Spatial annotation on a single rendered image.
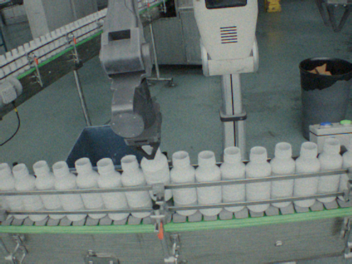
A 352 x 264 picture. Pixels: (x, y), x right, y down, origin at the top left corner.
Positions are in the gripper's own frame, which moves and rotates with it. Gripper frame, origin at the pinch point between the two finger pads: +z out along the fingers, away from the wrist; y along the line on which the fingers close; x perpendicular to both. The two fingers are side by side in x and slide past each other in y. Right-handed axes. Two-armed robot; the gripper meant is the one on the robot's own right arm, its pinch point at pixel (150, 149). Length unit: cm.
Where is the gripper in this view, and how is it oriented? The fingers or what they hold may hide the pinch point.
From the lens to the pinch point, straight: 75.9
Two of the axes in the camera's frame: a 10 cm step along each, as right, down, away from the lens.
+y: -0.2, 7.1, -7.0
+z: 1.4, 6.9, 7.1
